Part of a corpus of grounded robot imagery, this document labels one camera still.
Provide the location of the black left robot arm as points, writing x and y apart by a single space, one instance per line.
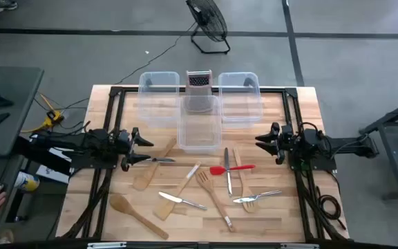
81 141

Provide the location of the red silicone spatula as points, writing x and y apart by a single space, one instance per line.
216 170

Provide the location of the black floor fan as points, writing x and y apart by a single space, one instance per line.
207 17

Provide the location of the person's shoe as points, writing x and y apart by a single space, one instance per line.
2 4

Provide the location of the metal box grater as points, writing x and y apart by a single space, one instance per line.
199 81

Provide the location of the white and yellow can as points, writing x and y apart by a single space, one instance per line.
28 181

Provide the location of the silver metal bracket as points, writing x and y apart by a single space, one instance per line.
105 245
299 246

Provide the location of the grey side table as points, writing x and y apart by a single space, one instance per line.
9 86

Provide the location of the black aluminium table frame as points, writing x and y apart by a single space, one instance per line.
130 90

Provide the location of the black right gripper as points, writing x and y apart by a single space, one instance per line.
289 140

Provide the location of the white paper sheet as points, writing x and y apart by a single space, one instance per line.
52 174

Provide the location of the clear plastic bin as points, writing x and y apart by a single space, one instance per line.
157 103
199 138
240 103

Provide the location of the plain wooden spatula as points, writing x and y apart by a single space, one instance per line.
143 180

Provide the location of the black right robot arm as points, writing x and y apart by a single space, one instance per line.
344 145

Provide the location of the wooden spatula with label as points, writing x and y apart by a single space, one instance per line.
164 207

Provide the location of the wooden spoon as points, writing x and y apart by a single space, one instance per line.
121 204

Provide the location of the wooden tray divider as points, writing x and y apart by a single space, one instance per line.
243 183

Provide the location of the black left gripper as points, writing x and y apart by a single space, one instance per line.
121 143

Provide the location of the slotted wooden spatula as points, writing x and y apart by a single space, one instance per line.
204 180

